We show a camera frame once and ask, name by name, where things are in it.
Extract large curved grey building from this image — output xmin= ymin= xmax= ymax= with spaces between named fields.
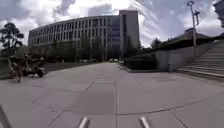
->
xmin=27 ymin=9 xmax=141 ymax=62

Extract dark hedge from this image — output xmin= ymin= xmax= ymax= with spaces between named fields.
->
xmin=124 ymin=53 xmax=157 ymax=71

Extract grey paved plaza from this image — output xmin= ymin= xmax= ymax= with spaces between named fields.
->
xmin=0 ymin=61 xmax=224 ymax=128

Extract tall street lamp pole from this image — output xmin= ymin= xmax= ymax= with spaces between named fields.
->
xmin=186 ymin=0 xmax=201 ymax=61

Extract grey stone stairs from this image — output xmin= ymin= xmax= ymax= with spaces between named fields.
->
xmin=176 ymin=39 xmax=224 ymax=80

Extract grey concrete retaining wall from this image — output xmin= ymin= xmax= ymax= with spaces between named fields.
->
xmin=154 ymin=41 xmax=217 ymax=73

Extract row of trees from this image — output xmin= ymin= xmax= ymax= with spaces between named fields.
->
xmin=27 ymin=36 xmax=108 ymax=63

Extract parked bicycles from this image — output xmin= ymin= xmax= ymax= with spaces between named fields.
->
xmin=7 ymin=54 xmax=48 ymax=83

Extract low building with roof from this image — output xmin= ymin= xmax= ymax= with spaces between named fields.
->
xmin=166 ymin=27 xmax=212 ymax=45

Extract robot's own part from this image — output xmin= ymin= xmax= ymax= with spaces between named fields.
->
xmin=77 ymin=116 xmax=90 ymax=128
xmin=139 ymin=116 xmax=152 ymax=128

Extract tall dark tree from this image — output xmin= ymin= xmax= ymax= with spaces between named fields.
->
xmin=0 ymin=22 xmax=25 ymax=57

